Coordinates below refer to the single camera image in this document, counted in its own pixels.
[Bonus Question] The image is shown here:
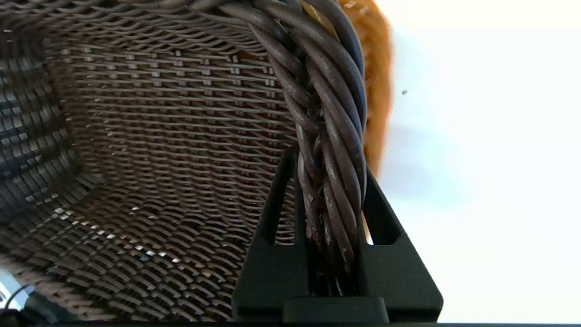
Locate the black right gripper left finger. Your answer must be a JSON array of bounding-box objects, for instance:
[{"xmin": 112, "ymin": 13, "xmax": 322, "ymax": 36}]
[{"xmin": 231, "ymin": 145, "xmax": 312, "ymax": 319}]

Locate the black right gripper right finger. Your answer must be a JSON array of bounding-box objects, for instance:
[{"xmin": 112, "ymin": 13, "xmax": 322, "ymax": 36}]
[{"xmin": 361, "ymin": 168, "xmax": 444, "ymax": 319}]

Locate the dark brown wicker basket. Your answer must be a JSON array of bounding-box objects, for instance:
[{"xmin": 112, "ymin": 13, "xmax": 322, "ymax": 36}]
[{"xmin": 0, "ymin": 0, "xmax": 369, "ymax": 324}]

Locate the orange wicker basket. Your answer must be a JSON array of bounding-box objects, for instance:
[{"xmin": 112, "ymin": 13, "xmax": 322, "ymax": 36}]
[{"xmin": 340, "ymin": 0, "xmax": 394, "ymax": 248}]

